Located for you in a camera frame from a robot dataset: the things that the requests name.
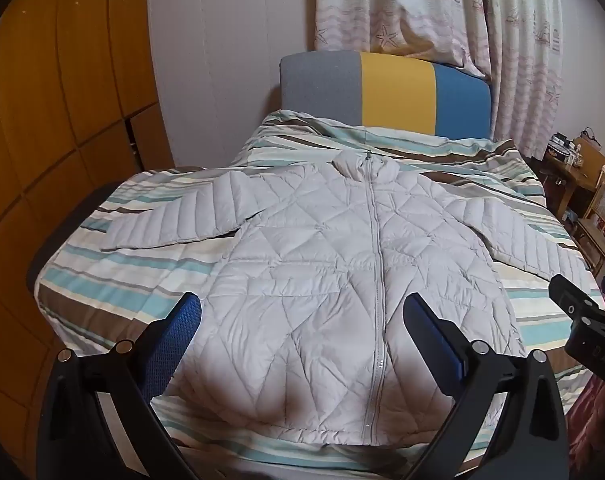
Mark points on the pink cloth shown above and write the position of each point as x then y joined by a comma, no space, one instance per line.
597,410

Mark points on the wooden desk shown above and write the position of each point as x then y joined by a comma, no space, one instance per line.
562,180

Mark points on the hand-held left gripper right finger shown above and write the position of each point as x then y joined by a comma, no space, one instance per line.
442,345

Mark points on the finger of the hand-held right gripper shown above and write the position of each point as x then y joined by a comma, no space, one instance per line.
572,297

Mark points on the desk clutter pile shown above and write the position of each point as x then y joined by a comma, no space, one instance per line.
562,146

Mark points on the wooden wardrobe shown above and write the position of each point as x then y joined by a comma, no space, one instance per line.
57,110

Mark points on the striped blanket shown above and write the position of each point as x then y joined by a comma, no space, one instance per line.
132,280

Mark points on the light grey quilted jacket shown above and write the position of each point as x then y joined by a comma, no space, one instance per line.
302,260

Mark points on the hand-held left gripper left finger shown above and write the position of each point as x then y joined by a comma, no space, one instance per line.
170,340

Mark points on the ship print curtain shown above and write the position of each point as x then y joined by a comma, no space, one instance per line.
392,5
527,50

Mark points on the wooden chair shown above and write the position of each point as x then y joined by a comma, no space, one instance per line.
602,210

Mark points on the grey yellow blue headboard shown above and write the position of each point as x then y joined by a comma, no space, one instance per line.
397,90

